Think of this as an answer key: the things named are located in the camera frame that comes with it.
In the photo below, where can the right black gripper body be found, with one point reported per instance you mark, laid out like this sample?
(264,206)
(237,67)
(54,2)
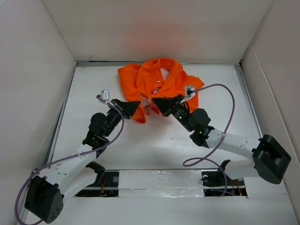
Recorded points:
(181,112)

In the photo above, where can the orange zip jacket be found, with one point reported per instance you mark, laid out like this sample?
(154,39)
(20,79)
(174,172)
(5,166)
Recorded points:
(156,78)

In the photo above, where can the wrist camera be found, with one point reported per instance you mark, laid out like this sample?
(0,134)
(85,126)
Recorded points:
(189,91)
(104,95)

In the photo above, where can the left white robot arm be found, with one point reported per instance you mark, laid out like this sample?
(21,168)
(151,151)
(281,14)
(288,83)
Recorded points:
(51,187)

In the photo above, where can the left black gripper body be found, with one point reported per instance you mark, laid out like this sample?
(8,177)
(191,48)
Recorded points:
(115,115)

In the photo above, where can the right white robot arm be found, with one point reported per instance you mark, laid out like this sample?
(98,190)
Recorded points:
(263,157)

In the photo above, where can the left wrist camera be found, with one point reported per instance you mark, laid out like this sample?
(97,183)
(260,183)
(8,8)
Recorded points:
(104,95)

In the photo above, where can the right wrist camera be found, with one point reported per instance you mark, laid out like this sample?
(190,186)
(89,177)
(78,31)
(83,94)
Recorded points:
(189,91)

